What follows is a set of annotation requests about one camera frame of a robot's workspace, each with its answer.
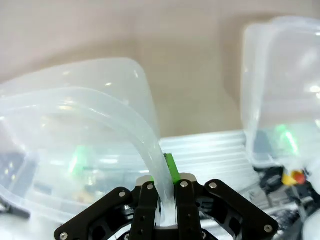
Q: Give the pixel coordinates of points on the yellow red emergency stop button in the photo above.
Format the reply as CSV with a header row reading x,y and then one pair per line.
x,y
293,177

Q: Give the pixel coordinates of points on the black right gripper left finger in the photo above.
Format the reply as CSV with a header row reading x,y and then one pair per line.
x,y
146,207

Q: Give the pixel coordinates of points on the aluminium profile rail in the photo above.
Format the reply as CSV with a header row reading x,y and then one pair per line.
x,y
207,155

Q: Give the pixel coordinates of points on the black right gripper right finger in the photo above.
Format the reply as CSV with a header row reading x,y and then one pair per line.
x,y
186,207

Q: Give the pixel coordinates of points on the translucent plastic tub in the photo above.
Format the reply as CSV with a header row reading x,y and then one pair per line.
x,y
82,117
277,87

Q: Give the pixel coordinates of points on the black flat bar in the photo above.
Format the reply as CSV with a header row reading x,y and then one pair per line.
x,y
15,208

